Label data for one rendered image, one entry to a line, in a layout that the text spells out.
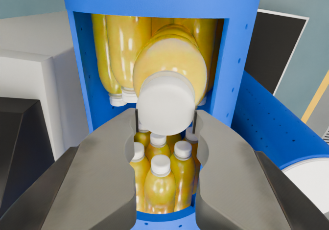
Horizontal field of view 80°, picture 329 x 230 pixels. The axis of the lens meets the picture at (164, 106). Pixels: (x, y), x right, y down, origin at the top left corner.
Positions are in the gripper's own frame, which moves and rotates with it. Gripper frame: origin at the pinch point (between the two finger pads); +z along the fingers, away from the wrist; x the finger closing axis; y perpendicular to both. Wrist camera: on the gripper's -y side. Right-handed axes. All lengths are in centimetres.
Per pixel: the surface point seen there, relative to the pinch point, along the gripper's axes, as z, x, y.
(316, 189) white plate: 31, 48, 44
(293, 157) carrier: 33, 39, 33
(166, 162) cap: 18.1, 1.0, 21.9
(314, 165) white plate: 31, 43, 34
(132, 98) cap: 20.8, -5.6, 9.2
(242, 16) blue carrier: 13.9, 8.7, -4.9
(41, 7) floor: 134, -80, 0
